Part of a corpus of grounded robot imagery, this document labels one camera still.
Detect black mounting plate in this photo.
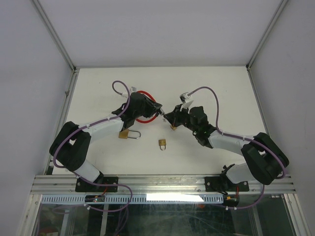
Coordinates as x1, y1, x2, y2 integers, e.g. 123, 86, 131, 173
204, 176, 250, 194
75, 176, 119, 193

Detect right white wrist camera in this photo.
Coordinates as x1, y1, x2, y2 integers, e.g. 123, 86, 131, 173
180, 92, 194, 111

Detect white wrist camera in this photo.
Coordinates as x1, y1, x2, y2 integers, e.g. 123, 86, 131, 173
180, 92, 194, 111
121, 87, 137, 98

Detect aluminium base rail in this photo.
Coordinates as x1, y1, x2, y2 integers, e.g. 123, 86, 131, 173
30, 174, 296, 196

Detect red cable lock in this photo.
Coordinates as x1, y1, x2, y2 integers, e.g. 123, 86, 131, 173
136, 90, 161, 124

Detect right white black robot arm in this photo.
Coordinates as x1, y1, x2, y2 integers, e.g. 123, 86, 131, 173
163, 105, 289, 190

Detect large brass padlock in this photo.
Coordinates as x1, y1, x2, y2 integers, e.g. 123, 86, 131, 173
118, 129, 142, 140

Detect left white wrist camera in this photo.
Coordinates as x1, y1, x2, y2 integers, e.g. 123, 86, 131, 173
121, 87, 137, 98

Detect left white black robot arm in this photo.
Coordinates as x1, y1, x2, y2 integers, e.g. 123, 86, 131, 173
49, 92, 162, 191

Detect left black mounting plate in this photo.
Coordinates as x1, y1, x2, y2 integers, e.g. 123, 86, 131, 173
75, 176, 119, 193

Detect white slotted cable duct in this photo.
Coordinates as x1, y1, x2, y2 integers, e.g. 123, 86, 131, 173
41, 193, 223, 205

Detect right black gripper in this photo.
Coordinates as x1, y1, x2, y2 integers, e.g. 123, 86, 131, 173
163, 104, 198, 134

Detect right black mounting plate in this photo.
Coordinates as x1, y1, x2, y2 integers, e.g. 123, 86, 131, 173
204, 176, 250, 194

